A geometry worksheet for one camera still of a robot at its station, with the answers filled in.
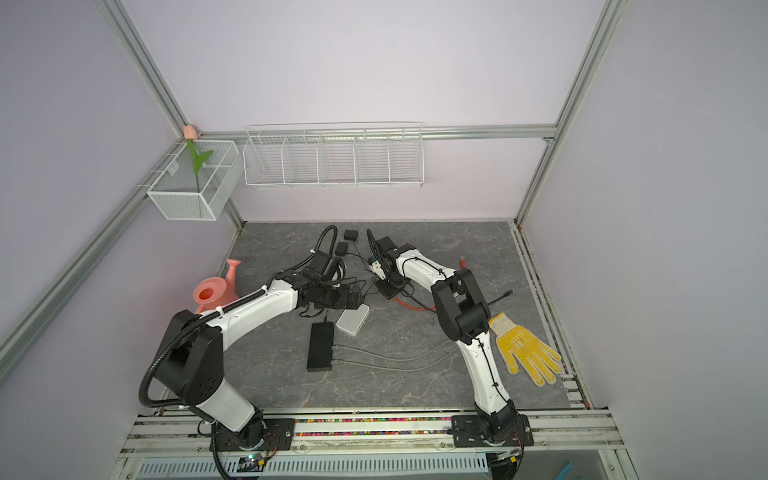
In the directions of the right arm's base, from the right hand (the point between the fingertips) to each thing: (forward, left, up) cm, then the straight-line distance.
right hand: (392, 292), depth 100 cm
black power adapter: (+18, +19, +1) cm, 26 cm away
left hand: (-9, +12, +9) cm, 18 cm away
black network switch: (-20, +21, +2) cm, 29 cm away
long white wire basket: (+34, +17, +31) cm, 49 cm away
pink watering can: (-7, +53, +11) cm, 55 cm away
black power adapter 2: (+25, +16, +2) cm, 29 cm away
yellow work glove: (-22, -43, -1) cm, 48 cm away
